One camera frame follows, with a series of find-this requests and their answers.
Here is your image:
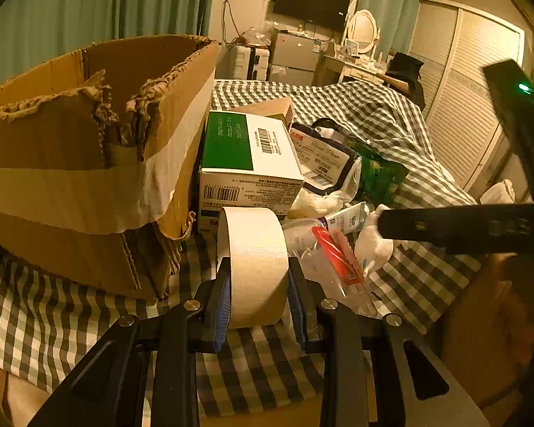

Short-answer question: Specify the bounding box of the red item in clear bag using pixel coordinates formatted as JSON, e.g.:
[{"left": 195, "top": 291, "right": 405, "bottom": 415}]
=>
[{"left": 284, "top": 218, "right": 380, "bottom": 317}]

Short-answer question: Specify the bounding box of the dark blue white packet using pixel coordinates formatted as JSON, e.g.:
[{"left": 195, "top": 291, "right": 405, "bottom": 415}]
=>
[{"left": 289, "top": 122, "right": 362, "bottom": 196}]

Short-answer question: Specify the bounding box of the beige masking tape roll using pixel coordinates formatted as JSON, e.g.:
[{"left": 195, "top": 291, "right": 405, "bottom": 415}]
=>
[{"left": 217, "top": 207, "right": 290, "bottom": 330}]

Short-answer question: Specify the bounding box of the green and white carton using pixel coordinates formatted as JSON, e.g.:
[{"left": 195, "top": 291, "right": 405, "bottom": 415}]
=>
[{"left": 198, "top": 111, "right": 305, "bottom": 234}]

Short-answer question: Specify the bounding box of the red pink card packet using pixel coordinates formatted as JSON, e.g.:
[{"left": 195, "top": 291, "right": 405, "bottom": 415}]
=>
[{"left": 311, "top": 226, "right": 366, "bottom": 286}]

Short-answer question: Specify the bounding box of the narrow green curtain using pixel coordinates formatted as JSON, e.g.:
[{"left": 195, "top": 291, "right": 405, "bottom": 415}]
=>
[{"left": 360, "top": 0, "right": 423, "bottom": 54}]

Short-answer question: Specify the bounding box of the black wall television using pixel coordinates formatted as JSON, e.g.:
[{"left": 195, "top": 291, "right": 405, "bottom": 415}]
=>
[{"left": 273, "top": 0, "right": 351, "bottom": 33}]

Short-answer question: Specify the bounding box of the black strap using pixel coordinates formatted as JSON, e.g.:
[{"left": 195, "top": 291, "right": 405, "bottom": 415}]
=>
[{"left": 312, "top": 118, "right": 344, "bottom": 136}]

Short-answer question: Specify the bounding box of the crinkled clear bag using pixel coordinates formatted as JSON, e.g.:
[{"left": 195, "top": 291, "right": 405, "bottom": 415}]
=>
[{"left": 242, "top": 27, "right": 275, "bottom": 48}]

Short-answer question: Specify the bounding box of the white oval mirror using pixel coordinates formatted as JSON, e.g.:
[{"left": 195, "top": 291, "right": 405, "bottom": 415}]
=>
[{"left": 342, "top": 10, "right": 381, "bottom": 57}]

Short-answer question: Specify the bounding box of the wide green curtain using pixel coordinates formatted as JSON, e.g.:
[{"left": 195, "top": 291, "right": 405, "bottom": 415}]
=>
[{"left": 0, "top": 0, "right": 219, "bottom": 99}]

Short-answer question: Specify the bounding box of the torn cardboard box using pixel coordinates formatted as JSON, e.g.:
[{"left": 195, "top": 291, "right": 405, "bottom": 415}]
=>
[{"left": 0, "top": 35, "right": 221, "bottom": 302}]

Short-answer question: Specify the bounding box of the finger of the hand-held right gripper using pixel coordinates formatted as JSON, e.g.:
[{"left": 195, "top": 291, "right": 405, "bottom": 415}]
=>
[{"left": 377, "top": 204, "right": 534, "bottom": 255}]

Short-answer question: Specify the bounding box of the flat tan paper box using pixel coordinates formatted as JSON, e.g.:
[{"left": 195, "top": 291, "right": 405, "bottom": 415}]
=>
[{"left": 225, "top": 97, "right": 297, "bottom": 128}]

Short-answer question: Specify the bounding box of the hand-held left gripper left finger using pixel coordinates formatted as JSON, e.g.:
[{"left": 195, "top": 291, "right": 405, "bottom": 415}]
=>
[{"left": 27, "top": 266, "right": 233, "bottom": 427}]

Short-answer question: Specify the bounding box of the wall cable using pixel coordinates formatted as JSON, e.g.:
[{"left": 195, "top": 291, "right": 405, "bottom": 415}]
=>
[{"left": 221, "top": 0, "right": 246, "bottom": 46}]

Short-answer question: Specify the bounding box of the white suitcase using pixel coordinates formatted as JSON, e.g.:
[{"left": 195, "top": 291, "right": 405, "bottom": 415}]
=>
[{"left": 226, "top": 44, "right": 271, "bottom": 81}]

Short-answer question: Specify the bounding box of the black clothing on chair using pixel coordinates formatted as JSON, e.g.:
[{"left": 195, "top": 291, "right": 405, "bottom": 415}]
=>
[{"left": 385, "top": 52, "right": 426, "bottom": 107}]

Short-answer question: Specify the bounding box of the white cloth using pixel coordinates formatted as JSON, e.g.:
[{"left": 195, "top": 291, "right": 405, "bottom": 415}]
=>
[{"left": 481, "top": 179, "right": 517, "bottom": 205}]

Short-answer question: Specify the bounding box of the green snack bag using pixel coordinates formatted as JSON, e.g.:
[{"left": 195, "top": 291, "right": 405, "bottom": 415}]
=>
[{"left": 338, "top": 136, "right": 410, "bottom": 208}]

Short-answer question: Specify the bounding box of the small silver fridge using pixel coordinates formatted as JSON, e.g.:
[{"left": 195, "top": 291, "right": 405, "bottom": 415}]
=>
[{"left": 269, "top": 31, "right": 324, "bottom": 84}]

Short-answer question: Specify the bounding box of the white plastic bag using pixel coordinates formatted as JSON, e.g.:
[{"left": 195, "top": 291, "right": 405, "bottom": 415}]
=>
[{"left": 289, "top": 186, "right": 344, "bottom": 220}]

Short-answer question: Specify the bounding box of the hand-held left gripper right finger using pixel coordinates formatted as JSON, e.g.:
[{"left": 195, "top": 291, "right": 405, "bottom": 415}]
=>
[{"left": 288, "top": 257, "right": 455, "bottom": 427}]

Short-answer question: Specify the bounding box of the white dressing table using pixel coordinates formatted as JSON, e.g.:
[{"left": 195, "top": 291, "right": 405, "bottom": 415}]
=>
[{"left": 323, "top": 51, "right": 386, "bottom": 85}]

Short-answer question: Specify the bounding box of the white cream tube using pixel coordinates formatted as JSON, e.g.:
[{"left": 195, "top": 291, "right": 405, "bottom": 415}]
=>
[{"left": 318, "top": 200, "right": 371, "bottom": 236}]

